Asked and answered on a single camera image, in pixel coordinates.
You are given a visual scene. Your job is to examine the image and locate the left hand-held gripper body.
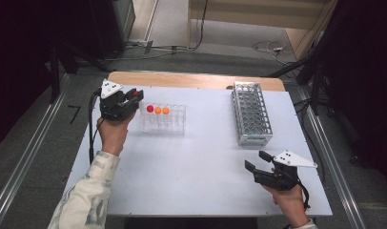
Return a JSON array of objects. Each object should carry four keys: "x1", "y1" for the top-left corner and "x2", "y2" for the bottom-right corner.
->
[{"x1": 99, "y1": 78, "x2": 136, "y2": 122}]

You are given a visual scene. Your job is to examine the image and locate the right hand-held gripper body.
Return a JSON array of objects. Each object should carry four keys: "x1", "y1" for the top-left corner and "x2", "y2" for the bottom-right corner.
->
[{"x1": 254, "y1": 150, "x2": 318, "y2": 192}]

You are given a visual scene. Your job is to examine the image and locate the orange capped test tube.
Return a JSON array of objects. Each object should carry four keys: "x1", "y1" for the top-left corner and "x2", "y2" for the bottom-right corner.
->
[
  {"x1": 153, "y1": 106, "x2": 163, "y2": 128},
  {"x1": 161, "y1": 106, "x2": 171, "y2": 128}
]

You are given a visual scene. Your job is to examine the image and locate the clear plastic tube rack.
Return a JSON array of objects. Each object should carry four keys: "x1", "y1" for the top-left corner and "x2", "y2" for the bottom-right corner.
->
[{"x1": 139, "y1": 101, "x2": 187, "y2": 135}]

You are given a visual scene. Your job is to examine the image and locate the metal test tube rack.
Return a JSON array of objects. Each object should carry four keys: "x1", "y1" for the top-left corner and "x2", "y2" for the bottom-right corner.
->
[{"x1": 230, "y1": 81, "x2": 275, "y2": 147}]

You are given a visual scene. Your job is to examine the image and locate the person's left hand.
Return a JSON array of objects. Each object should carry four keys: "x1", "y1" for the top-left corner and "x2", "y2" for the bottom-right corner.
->
[{"x1": 96, "y1": 111, "x2": 137, "y2": 156}]

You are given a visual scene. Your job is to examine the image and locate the person's right hand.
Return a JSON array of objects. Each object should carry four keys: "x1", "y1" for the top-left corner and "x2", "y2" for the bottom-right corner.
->
[{"x1": 261, "y1": 185, "x2": 310, "y2": 228}]

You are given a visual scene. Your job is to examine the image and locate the black metal stand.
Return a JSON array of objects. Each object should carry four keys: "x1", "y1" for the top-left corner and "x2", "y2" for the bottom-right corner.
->
[
  {"x1": 48, "y1": 41, "x2": 113, "y2": 104},
  {"x1": 267, "y1": 31, "x2": 331, "y2": 116}
]

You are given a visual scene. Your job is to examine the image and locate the black cabinet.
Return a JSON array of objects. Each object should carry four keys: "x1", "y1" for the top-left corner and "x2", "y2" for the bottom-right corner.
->
[{"x1": 90, "y1": 0, "x2": 136, "y2": 60}]

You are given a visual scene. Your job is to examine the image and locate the dark curtain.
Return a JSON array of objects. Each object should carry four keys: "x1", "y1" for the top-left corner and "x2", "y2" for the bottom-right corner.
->
[
  {"x1": 318, "y1": 0, "x2": 387, "y2": 192},
  {"x1": 0, "y1": 0, "x2": 97, "y2": 151}
]

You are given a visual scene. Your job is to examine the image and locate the wooden furniture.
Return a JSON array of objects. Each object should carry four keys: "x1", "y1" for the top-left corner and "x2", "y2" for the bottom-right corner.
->
[{"x1": 186, "y1": 0, "x2": 338, "y2": 61}]

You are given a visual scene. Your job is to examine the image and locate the right hand-held gripper cable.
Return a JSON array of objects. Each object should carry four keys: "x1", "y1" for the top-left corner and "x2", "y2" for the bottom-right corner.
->
[{"x1": 295, "y1": 177, "x2": 311, "y2": 211}]

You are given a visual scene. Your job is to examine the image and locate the hand-held gripper cable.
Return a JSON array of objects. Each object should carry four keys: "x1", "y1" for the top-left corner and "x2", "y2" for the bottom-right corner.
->
[
  {"x1": 295, "y1": 177, "x2": 311, "y2": 211},
  {"x1": 88, "y1": 89, "x2": 103, "y2": 165}
]

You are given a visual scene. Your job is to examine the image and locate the left hand-held gripper cable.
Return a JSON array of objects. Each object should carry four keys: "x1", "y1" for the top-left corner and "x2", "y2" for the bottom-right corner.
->
[{"x1": 88, "y1": 89, "x2": 103, "y2": 165}]

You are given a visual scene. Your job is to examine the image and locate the black floor cable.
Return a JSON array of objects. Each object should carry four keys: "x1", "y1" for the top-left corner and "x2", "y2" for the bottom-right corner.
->
[{"x1": 293, "y1": 98, "x2": 328, "y2": 185}]

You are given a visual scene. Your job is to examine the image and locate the grey floor cables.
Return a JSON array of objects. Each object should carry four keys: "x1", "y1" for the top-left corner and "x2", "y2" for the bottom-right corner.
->
[{"x1": 105, "y1": 38, "x2": 190, "y2": 62}]

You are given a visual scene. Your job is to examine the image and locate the metal floor rail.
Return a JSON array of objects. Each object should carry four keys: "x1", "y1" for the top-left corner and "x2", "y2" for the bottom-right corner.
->
[
  {"x1": 295, "y1": 85, "x2": 367, "y2": 229},
  {"x1": 0, "y1": 74, "x2": 71, "y2": 229}
]

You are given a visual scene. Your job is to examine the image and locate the black hanging cable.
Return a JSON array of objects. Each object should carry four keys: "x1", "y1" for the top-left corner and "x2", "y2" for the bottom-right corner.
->
[{"x1": 193, "y1": 0, "x2": 209, "y2": 51}]

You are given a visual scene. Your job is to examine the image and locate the white floor cable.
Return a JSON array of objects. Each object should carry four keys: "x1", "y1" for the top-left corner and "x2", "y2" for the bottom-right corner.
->
[{"x1": 252, "y1": 40, "x2": 293, "y2": 66}]

